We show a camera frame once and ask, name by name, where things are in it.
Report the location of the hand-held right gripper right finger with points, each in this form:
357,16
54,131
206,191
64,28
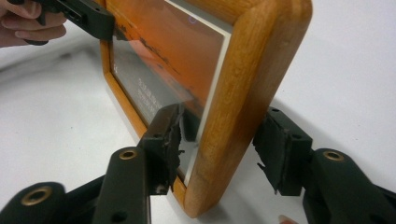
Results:
280,149

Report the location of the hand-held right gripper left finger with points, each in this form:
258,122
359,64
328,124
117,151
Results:
162,146

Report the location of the wooden photo frame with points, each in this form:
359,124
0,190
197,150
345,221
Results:
236,93

